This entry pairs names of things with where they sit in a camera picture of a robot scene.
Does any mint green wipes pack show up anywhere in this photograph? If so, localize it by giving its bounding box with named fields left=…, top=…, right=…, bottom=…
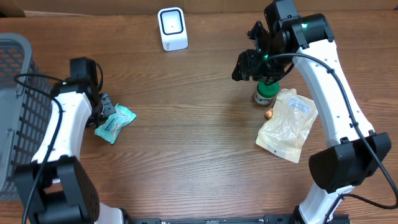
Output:
left=95, top=104, right=137, bottom=144

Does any green lid clear jar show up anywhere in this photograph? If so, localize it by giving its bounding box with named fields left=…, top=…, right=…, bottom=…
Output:
left=253, top=82, right=279, bottom=105

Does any orange tissue pack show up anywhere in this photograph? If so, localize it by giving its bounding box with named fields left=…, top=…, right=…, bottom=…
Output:
left=264, top=108, right=274, bottom=120

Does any clear bag bread package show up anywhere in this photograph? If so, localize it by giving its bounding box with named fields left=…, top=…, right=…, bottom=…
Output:
left=256, top=88, right=318, bottom=163

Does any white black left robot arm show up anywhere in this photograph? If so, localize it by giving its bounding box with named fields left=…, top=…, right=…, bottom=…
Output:
left=14, top=57, right=136, bottom=224

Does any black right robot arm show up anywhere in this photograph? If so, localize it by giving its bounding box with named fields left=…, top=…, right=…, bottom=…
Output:
left=232, top=0, right=392, bottom=223

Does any white barcode scanner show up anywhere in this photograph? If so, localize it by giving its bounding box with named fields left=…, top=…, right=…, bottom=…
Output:
left=157, top=7, right=188, bottom=52

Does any dark grey mesh basket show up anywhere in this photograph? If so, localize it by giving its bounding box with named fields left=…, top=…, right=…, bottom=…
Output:
left=1, top=33, right=52, bottom=201

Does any brown cardboard backdrop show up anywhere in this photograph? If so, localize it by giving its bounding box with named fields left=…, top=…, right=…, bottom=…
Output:
left=1, top=0, right=397, bottom=17

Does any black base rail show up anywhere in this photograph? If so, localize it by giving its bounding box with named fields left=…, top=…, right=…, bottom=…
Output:
left=129, top=214, right=302, bottom=224

